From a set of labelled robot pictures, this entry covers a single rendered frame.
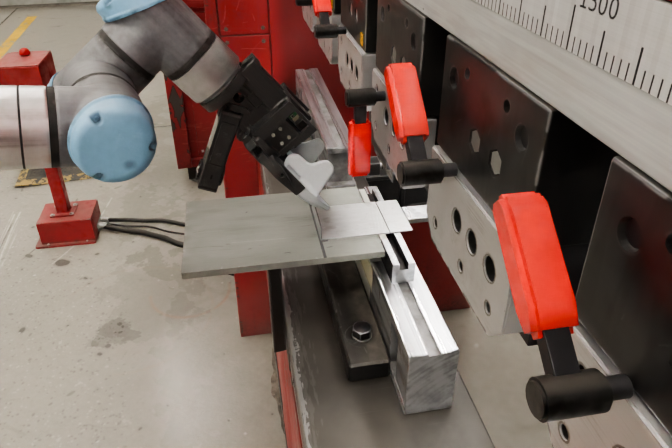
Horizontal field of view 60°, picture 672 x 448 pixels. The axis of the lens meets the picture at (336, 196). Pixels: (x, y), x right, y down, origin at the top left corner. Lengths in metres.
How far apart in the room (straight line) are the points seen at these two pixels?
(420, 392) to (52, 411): 1.51
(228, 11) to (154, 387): 1.18
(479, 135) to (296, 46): 1.26
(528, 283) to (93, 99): 0.42
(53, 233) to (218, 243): 2.01
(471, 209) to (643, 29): 0.19
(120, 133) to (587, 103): 0.39
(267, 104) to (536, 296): 0.51
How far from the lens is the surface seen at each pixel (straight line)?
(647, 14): 0.25
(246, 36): 1.60
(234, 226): 0.83
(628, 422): 0.29
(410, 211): 0.85
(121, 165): 0.55
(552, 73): 0.31
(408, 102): 0.43
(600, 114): 0.28
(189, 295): 2.33
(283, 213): 0.85
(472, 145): 0.40
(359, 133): 0.59
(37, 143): 0.56
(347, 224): 0.82
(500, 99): 0.35
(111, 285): 2.47
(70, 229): 2.74
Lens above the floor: 1.45
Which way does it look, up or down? 30 degrees down
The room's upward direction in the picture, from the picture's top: straight up
